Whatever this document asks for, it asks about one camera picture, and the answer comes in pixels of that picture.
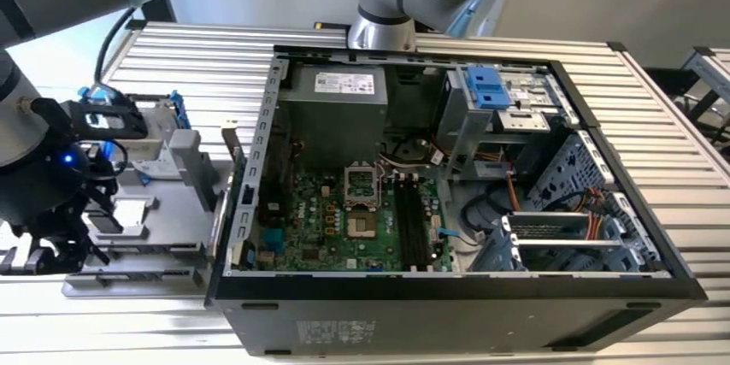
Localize green motherboard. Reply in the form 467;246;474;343
249;166;458;274

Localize graphics card with bracket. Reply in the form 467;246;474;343
217;118;252;212

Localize CPU socket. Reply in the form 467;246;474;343
346;208;382;241

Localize blue plastic drive latch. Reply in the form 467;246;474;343
464;65;510;110

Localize locking lever wire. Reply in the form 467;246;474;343
372;161;388;209

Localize coloured disk power wires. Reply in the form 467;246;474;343
546;187;607;241

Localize metal socket cover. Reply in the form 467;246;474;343
342;162;382;209

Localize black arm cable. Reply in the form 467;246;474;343
92;6;137;95

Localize silver CPU chip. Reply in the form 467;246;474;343
113;201;147;226

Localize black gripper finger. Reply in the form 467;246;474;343
0;234;87;276
71;184;124;265

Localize metal disk bay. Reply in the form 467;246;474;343
470;210;657;273

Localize orange red yellow wires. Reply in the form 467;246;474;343
476;145;510;168

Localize grey parts rack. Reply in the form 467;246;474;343
59;93;229;300

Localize black RAM slot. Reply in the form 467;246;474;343
414;173;432;271
399;173;418;271
407;173;426;271
392;173;411;271

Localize metal drive cage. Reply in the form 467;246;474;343
435;63;575;180

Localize aluminium frame stand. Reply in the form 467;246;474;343
678;46;730;144

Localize black case fan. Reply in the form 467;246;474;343
259;125;294;229

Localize grey power supply box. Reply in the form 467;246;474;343
278;64;390;172

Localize orange data wire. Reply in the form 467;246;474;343
504;168;520;215

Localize black PC case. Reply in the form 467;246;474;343
203;44;709;357

